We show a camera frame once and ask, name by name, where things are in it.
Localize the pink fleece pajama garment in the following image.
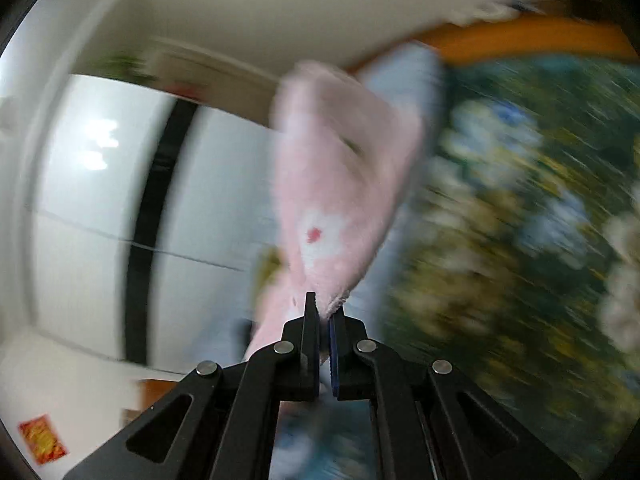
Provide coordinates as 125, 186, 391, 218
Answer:
245, 61, 425, 356

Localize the grey floral quilt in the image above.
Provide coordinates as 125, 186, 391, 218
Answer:
184, 44, 442, 365

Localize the olive green garment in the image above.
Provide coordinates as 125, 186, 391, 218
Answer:
253, 245, 282, 301

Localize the teal floral plush blanket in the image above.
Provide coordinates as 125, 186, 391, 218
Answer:
269, 52, 640, 480

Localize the white black sliding wardrobe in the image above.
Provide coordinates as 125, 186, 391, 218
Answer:
0, 0, 281, 376

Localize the green hanging plant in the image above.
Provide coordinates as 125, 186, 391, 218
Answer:
96, 54, 155, 86

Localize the wooden bed headboard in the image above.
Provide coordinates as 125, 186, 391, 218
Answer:
346, 14, 639, 74

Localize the red fu wall decoration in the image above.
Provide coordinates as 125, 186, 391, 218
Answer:
18, 415, 68, 465

